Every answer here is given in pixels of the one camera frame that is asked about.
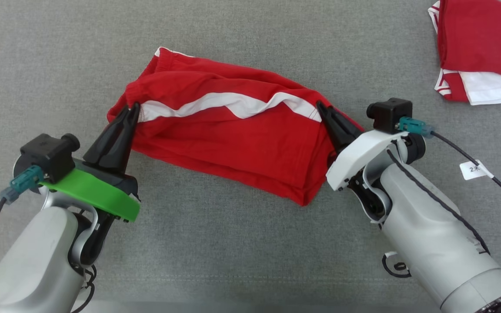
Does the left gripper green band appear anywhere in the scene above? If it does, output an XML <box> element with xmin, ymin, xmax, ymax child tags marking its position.
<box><xmin>41</xmin><ymin>103</ymin><xmax>141</xmax><ymax>223</ymax></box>

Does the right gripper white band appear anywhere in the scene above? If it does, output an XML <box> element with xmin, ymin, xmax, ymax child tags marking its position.
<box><xmin>317</xmin><ymin>101</ymin><xmax>408</xmax><ymax>192</ymax></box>

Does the red shorts white stripe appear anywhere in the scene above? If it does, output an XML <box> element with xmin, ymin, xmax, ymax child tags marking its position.
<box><xmin>107</xmin><ymin>47</ymin><xmax>364</xmax><ymax>207</ymax></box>

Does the red white sports jersey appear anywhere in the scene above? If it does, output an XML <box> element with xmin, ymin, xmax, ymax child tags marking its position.
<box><xmin>428</xmin><ymin>0</ymin><xmax>501</xmax><ymax>106</ymax></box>

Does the right camera cable teal plug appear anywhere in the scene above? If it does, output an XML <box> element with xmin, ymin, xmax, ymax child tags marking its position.
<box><xmin>399</xmin><ymin>117</ymin><xmax>501</xmax><ymax>285</ymax></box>

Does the camera cable teal plug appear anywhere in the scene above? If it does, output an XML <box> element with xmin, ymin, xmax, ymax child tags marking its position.
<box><xmin>0</xmin><ymin>165</ymin><xmax>44</xmax><ymax>311</ymax></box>
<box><xmin>399</xmin><ymin>117</ymin><xmax>501</xmax><ymax>285</ymax></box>

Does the left camera cable teal plug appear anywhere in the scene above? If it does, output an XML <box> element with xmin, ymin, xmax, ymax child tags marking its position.
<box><xmin>0</xmin><ymin>165</ymin><xmax>44</xmax><ymax>311</ymax></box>

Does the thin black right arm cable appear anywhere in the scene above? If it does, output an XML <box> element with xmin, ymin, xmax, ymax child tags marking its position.
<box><xmin>386</xmin><ymin>149</ymin><xmax>491</xmax><ymax>255</ymax></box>

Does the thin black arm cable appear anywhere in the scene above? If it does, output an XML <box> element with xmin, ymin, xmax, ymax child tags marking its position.
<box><xmin>386</xmin><ymin>149</ymin><xmax>491</xmax><ymax>255</ymax></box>
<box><xmin>71</xmin><ymin>264</ymin><xmax>99</xmax><ymax>313</ymax></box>

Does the white cable label tag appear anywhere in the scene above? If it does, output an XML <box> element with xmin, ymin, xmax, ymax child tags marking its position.
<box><xmin>459</xmin><ymin>160</ymin><xmax>494</xmax><ymax>181</ymax></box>

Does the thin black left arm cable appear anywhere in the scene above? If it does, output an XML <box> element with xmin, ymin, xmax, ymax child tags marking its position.
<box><xmin>71</xmin><ymin>264</ymin><xmax>99</xmax><ymax>313</ymax></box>

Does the thin black cable loop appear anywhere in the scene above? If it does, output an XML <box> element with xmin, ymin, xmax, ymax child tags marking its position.
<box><xmin>381</xmin><ymin>251</ymin><xmax>412</xmax><ymax>279</ymax></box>

